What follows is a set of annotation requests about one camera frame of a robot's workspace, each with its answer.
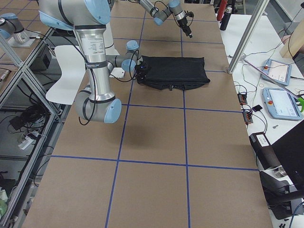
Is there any grey aluminium frame post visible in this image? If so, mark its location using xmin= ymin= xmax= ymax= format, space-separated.
xmin=228 ymin=0 xmax=269 ymax=74

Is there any white chair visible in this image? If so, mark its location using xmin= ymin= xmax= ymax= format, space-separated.
xmin=46 ymin=45 xmax=86 ymax=105

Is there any black monitor screen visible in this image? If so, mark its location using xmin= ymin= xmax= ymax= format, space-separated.
xmin=272 ymin=121 xmax=304 ymax=190

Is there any black box with label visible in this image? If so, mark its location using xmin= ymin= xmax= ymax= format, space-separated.
xmin=249 ymin=132 xmax=281 ymax=170

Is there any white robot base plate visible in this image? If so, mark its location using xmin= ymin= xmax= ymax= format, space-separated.
xmin=104 ymin=47 xmax=125 ymax=79

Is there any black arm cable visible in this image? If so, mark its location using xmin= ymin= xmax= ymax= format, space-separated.
xmin=78 ymin=48 xmax=141 ymax=125

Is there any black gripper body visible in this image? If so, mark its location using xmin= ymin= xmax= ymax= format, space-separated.
xmin=178 ymin=18 xmax=192 ymax=38

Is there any blue teach pendant far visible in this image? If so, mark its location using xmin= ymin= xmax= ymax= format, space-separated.
xmin=262 ymin=59 xmax=292 ymax=86

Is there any black monitor stand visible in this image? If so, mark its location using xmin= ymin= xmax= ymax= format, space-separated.
xmin=259 ymin=171 xmax=304 ymax=219

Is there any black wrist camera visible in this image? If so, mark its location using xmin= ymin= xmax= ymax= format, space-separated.
xmin=185 ymin=11 xmax=194 ymax=18
xmin=135 ymin=61 xmax=152 ymax=79

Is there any orange circuit board near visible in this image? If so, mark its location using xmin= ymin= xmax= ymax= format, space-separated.
xmin=242 ymin=110 xmax=253 ymax=125

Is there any black graphic t-shirt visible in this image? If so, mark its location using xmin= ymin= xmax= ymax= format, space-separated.
xmin=137 ymin=56 xmax=210 ymax=91

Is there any blue teach pendant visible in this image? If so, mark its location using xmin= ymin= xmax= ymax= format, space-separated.
xmin=262 ymin=88 xmax=303 ymax=121
xmin=262 ymin=59 xmax=292 ymax=86

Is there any orange circuit board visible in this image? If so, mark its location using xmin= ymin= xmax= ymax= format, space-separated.
xmin=242 ymin=110 xmax=253 ymax=125
xmin=237 ymin=93 xmax=247 ymax=105

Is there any blue teach pendant near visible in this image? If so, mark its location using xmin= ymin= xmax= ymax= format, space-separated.
xmin=262 ymin=88 xmax=303 ymax=121

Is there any white power strip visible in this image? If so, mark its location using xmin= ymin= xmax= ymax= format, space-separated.
xmin=18 ymin=132 xmax=38 ymax=150

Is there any red bottle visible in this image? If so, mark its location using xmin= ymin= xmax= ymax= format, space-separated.
xmin=217 ymin=0 xmax=228 ymax=21

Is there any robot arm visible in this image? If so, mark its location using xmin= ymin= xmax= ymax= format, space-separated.
xmin=136 ymin=0 xmax=194 ymax=38
xmin=39 ymin=0 xmax=142 ymax=124

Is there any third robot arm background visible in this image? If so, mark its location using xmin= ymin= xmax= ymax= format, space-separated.
xmin=0 ymin=13 xmax=41 ymax=48

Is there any orange circuit board far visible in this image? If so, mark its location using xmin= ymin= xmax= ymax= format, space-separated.
xmin=237 ymin=93 xmax=247 ymax=105

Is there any black water bottle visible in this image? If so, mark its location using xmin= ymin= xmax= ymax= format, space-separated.
xmin=219 ymin=7 xmax=232 ymax=31

